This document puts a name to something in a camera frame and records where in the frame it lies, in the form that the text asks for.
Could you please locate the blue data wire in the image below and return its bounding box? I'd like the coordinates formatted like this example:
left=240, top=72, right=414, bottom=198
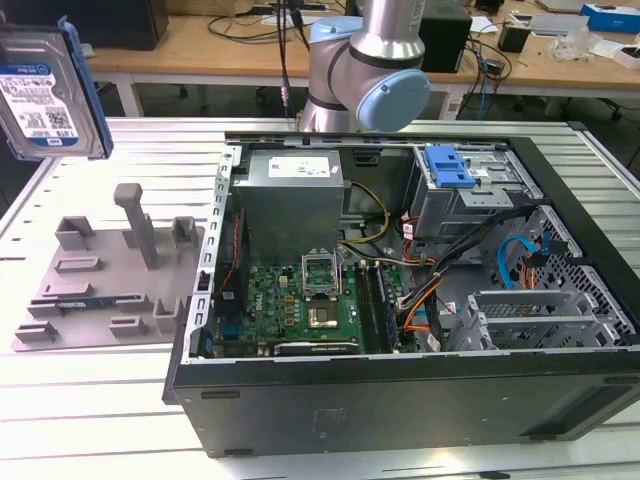
left=497, top=230, right=555, bottom=292

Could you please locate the multicolour disk power wire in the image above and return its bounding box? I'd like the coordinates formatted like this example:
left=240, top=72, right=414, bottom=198
left=517, top=242, right=585, bottom=294

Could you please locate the hard disk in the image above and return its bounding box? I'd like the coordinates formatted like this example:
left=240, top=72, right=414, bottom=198
left=0, top=14, right=115, bottom=162

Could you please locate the grey metal disk bay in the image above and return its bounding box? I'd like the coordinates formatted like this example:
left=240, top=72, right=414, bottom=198
left=443, top=288, right=629, bottom=352

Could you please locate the metal socket cover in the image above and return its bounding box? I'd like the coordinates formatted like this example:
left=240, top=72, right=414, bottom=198
left=299, top=248, right=342, bottom=301

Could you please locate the grey power supply unit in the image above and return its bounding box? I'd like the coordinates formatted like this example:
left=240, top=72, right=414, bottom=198
left=231, top=149, right=347, bottom=266

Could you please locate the CPU socket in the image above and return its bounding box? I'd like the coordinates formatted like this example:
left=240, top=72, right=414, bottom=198
left=305, top=297, right=339, bottom=332

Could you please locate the green motherboard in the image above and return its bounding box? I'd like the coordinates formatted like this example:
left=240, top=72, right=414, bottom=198
left=212, top=259, right=419, bottom=359

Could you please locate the grey metal drive cage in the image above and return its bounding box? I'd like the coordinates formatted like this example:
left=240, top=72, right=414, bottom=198
left=407, top=143, right=545, bottom=242

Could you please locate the blue plastic drive latch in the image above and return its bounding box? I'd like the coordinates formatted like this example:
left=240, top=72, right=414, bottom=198
left=424, top=143, right=475, bottom=190

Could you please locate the black open PC case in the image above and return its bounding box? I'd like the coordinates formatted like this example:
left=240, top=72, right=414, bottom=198
left=162, top=132, right=640, bottom=459

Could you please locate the grey parts rack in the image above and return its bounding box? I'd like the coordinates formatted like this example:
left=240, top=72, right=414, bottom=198
left=12, top=182, right=207, bottom=354

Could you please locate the long wooden desk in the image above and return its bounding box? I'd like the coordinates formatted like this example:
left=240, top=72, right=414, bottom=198
left=79, top=12, right=640, bottom=120

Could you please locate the black computer tower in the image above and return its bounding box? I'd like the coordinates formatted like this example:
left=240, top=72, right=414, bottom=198
left=421, top=12, right=474, bottom=75

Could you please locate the green RAM stick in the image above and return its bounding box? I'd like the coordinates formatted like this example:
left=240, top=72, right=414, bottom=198
left=55, top=297, right=120, bottom=310

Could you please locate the white paper sheet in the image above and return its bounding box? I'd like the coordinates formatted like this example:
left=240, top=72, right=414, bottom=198
left=469, top=14, right=501, bottom=34

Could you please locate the small black box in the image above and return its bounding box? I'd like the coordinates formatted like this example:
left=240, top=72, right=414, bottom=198
left=497, top=22, right=532, bottom=54

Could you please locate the large black box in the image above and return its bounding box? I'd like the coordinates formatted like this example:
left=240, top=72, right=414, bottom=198
left=0, top=0, right=170, bottom=52

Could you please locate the grey flat box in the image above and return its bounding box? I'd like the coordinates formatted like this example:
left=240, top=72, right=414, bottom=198
left=529, top=13, right=584, bottom=36

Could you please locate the clear plastic bag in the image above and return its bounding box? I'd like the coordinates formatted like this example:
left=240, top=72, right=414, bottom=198
left=549, top=24, right=601, bottom=61

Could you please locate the grey laptop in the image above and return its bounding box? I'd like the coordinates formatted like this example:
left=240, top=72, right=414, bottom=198
left=537, top=0, right=586, bottom=14

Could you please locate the small white box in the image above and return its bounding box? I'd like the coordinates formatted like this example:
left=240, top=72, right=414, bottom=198
left=607, top=42, right=640, bottom=69

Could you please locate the blue cardboard box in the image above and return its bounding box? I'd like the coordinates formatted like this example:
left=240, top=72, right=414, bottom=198
left=579, top=2, right=640, bottom=34

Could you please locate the wire locking lever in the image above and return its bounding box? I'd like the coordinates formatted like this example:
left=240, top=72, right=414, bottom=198
left=336, top=243, right=348, bottom=299

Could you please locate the yellow and black wire bundle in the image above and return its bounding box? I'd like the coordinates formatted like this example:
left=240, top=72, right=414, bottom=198
left=338, top=180, right=392, bottom=249

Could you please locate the orange flat wire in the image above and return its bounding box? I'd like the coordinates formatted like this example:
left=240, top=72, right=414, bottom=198
left=403, top=294, right=437, bottom=335

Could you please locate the black hanging cable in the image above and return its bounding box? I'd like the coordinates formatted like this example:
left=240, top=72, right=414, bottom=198
left=277, top=0, right=304, bottom=124

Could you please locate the blue hanging cable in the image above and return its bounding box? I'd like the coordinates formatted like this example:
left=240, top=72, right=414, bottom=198
left=477, top=59, right=491, bottom=121

